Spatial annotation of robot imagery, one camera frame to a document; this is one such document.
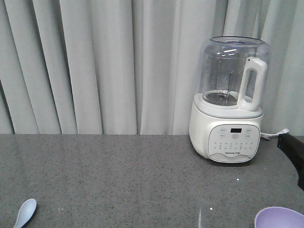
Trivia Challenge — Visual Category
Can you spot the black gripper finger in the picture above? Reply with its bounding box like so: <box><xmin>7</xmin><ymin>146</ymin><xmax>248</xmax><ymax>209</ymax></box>
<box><xmin>277</xmin><ymin>133</ymin><xmax>304</xmax><ymax>190</ymax></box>

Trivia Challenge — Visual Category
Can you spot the purple plastic bowl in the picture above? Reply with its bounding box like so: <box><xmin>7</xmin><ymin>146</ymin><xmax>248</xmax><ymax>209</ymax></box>
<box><xmin>255</xmin><ymin>207</ymin><xmax>304</xmax><ymax>228</ymax></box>

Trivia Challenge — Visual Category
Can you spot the light blue plastic spoon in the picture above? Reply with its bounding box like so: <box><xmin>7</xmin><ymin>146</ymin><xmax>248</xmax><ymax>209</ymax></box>
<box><xmin>13</xmin><ymin>199</ymin><xmax>37</xmax><ymax>228</ymax></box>

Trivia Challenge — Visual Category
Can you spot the white blender with clear jar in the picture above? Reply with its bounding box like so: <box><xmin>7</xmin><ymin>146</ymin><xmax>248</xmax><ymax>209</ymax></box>
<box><xmin>189</xmin><ymin>36</ymin><xmax>271</xmax><ymax>163</ymax></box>

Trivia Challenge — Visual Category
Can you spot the white curtain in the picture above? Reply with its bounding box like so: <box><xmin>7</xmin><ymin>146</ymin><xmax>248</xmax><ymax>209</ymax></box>
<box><xmin>0</xmin><ymin>0</ymin><xmax>304</xmax><ymax>135</ymax></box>

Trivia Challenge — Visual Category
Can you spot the white power cord with plug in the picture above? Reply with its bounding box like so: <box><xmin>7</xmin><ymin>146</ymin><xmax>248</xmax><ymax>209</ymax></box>
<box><xmin>260</xmin><ymin>128</ymin><xmax>290</xmax><ymax>141</ymax></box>

